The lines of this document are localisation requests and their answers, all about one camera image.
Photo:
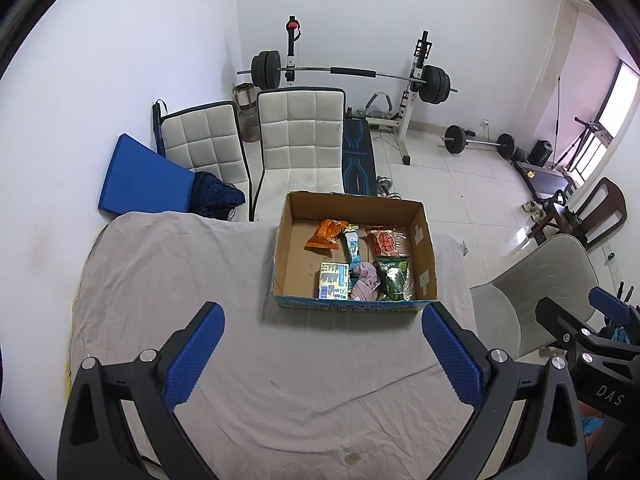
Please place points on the blue foam mat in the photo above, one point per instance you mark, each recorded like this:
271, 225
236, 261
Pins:
145, 175

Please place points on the black upright poles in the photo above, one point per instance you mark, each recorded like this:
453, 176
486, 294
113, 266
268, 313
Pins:
625, 294

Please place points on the grey shell chair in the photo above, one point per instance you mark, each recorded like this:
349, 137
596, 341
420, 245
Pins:
545, 280

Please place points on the black blue pole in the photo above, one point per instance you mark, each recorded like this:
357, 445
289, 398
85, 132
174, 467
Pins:
158, 127

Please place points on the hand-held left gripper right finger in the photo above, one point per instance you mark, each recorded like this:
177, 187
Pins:
452, 355

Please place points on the white barbell rack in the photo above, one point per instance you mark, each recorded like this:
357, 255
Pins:
406, 125

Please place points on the short barbell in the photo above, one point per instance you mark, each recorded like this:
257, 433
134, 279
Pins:
455, 139

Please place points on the black exercise machine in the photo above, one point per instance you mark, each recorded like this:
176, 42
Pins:
542, 177

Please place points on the window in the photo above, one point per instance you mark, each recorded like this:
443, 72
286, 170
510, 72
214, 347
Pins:
620, 115

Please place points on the green snack packet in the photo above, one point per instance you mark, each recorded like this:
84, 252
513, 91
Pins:
394, 280

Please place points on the dark blue jacket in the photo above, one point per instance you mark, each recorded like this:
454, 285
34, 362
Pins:
217, 195

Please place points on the orange snack packet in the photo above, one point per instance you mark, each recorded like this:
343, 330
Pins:
326, 235

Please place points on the large glass jar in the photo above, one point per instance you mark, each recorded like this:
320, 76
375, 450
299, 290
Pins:
249, 125

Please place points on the brown wooden chair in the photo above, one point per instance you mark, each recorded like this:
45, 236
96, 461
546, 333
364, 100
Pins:
607, 207

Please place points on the chrome dumbbell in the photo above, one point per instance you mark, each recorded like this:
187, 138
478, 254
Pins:
385, 185
395, 195

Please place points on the red snack packet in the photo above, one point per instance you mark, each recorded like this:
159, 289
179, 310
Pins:
386, 242

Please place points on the pink grey sock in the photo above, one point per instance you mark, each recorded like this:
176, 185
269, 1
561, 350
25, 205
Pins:
366, 282

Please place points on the black blue weight bench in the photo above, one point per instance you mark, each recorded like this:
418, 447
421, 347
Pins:
359, 155

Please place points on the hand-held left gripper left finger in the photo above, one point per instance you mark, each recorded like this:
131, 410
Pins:
195, 355

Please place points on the large white padded chair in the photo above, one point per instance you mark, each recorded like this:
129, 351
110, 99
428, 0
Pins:
300, 135

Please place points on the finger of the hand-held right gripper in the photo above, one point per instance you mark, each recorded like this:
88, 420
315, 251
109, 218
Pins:
612, 305
562, 322

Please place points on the blue white snack stick packet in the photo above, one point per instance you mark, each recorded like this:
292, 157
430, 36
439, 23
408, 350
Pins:
354, 246

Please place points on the black speaker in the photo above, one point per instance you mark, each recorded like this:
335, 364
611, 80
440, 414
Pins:
541, 152

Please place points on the brown wooden stool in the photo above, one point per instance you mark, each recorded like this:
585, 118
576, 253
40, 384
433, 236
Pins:
243, 94

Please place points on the long barbell with black plates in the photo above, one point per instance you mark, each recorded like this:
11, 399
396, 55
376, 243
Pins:
350, 71

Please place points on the grey tablecloth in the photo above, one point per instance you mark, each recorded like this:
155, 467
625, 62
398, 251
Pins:
300, 385

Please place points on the cardboard box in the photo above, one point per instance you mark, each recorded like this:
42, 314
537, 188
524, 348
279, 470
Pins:
295, 260

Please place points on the small white padded chair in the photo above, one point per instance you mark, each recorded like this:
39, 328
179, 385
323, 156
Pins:
205, 145

